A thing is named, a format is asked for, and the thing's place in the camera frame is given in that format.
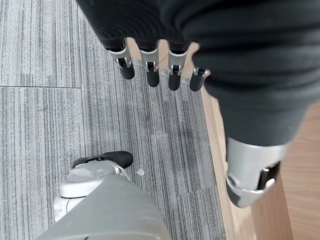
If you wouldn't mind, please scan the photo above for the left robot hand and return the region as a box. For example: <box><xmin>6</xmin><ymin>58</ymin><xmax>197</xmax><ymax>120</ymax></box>
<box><xmin>74</xmin><ymin>0</ymin><xmax>320</xmax><ymax>209</ymax></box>

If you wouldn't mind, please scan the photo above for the wooden desk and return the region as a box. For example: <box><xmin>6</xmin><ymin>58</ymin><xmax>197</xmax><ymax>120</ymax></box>
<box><xmin>124</xmin><ymin>37</ymin><xmax>320</xmax><ymax>240</ymax></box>

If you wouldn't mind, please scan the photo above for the dark robot foot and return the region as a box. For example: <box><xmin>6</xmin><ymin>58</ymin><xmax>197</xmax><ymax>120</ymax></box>
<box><xmin>71</xmin><ymin>150</ymin><xmax>134</xmax><ymax>169</ymax></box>

